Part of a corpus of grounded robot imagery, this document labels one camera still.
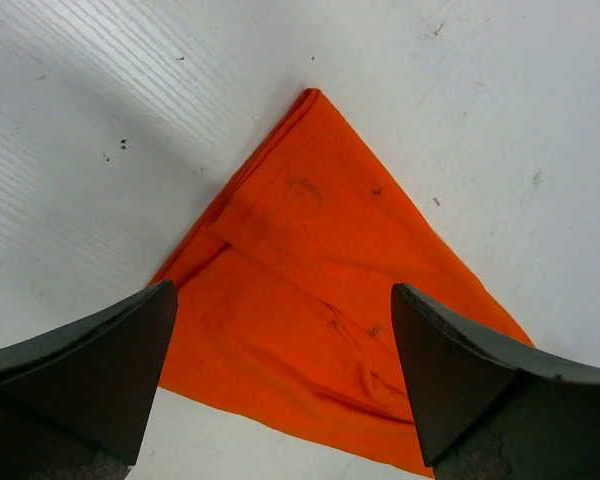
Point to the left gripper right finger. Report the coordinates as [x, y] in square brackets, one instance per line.
[487, 406]

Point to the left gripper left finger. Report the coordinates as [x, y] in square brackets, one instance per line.
[75, 401]

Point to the orange t-shirt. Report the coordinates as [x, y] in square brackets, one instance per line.
[284, 291]

